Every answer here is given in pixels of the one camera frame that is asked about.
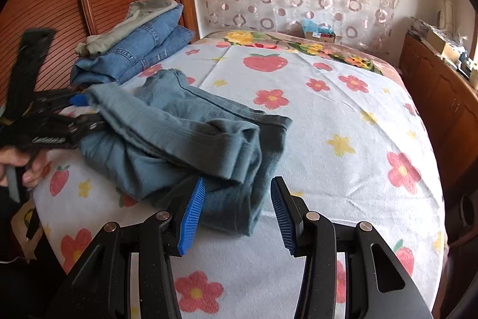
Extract colourful floral blanket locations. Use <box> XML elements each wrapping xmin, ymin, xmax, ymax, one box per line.
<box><xmin>215</xmin><ymin>28</ymin><xmax>406</xmax><ymax>78</ymax></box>

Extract person's left hand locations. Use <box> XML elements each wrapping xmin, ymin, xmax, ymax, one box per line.
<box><xmin>0</xmin><ymin>146</ymin><xmax>52</xmax><ymax>190</ymax></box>

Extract long wooden cabinet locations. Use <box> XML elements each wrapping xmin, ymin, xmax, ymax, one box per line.
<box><xmin>399</xmin><ymin>32</ymin><xmax>478</xmax><ymax>172</ymax></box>

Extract open cardboard box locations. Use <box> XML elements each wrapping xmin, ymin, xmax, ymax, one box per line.
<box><xmin>425</xmin><ymin>28</ymin><xmax>462</xmax><ymax>62</ymax></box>

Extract box with blue packets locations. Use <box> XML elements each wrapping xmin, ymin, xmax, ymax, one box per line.
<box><xmin>301</xmin><ymin>19</ymin><xmax>343</xmax><ymax>44</ymax></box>

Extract folded blue jeans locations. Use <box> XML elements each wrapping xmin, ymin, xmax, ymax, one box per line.
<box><xmin>70</xmin><ymin>3</ymin><xmax>195</xmax><ymax>87</ymax></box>

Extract folded khaki pants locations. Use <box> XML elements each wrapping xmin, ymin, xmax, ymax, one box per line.
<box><xmin>75</xmin><ymin>0</ymin><xmax>178</xmax><ymax>57</ymax></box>

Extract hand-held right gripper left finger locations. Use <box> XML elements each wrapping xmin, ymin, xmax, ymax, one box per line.
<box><xmin>48</xmin><ymin>177</ymin><xmax>207</xmax><ymax>319</ymax></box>

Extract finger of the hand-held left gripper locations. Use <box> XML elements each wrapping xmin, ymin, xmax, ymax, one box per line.
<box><xmin>35</xmin><ymin>89</ymin><xmax>91</xmax><ymax>108</ymax></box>
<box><xmin>67</xmin><ymin>113</ymin><xmax>107</xmax><ymax>137</ymax></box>

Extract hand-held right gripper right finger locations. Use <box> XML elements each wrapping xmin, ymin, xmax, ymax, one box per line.
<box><xmin>271</xmin><ymin>176</ymin><xmax>430</xmax><ymax>319</ymax></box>

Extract teal short pants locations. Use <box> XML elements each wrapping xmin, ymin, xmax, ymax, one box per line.
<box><xmin>78</xmin><ymin>68</ymin><xmax>294</xmax><ymax>237</ymax></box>

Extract white flower print bed sheet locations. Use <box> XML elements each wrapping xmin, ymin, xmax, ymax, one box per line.
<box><xmin>32</xmin><ymin>30</ymin><xmax>449</xmax><ymax>319</ymax></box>

